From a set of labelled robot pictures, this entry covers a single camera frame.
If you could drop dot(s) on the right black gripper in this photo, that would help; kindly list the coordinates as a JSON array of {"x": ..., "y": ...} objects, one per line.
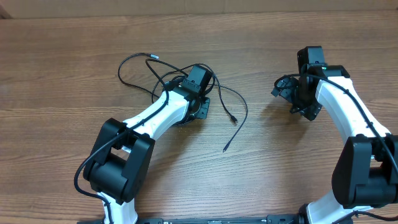
[{"x": 283, "y": 89}]

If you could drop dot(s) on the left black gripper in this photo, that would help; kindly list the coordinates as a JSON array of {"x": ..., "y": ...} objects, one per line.
[{"x": 202, "y": 111}]

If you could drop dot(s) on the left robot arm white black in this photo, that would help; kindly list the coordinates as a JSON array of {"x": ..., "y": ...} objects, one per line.
[{"x": 119, "y": 160}]

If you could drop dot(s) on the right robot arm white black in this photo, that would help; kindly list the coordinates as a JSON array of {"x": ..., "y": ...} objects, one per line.
[{"x": 365, "y": 176}]

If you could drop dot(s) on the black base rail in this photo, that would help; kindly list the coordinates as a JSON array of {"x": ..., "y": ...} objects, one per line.
[{"x": 217, "y": 220}]

